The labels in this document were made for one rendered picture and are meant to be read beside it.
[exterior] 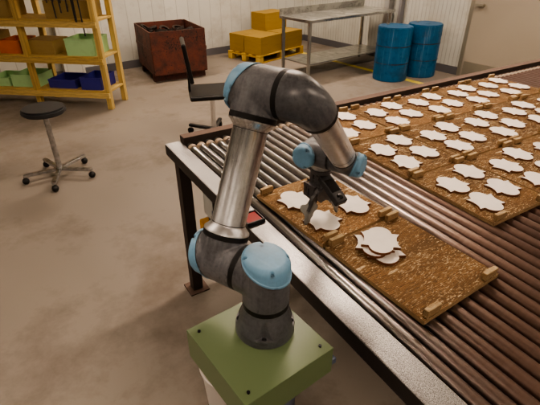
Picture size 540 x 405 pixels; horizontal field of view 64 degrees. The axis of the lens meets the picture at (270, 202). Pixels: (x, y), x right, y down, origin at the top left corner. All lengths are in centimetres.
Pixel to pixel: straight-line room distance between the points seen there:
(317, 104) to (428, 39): 629
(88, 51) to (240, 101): 494
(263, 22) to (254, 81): 750
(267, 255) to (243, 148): 25
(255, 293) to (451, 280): 66
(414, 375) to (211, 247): 58
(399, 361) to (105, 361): 165
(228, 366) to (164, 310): 158
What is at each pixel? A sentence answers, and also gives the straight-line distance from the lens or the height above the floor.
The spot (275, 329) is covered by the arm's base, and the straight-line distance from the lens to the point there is 108.
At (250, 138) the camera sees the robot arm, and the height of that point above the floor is 142.
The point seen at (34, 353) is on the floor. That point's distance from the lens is 266.
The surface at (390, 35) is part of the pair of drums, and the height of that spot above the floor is 66.
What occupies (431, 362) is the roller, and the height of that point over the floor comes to 92.
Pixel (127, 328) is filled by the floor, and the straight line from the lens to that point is 259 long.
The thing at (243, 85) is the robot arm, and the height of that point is 154.
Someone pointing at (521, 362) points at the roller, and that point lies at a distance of 131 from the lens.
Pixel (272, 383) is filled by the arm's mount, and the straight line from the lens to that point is 105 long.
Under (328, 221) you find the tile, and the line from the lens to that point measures 158.
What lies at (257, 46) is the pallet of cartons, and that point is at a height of 29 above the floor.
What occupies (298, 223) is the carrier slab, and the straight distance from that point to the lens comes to 157.
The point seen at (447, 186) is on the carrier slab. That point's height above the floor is 95.
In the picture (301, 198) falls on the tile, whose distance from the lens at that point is 170.
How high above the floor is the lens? 181
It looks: 31 degrees down
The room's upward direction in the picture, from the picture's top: straight up
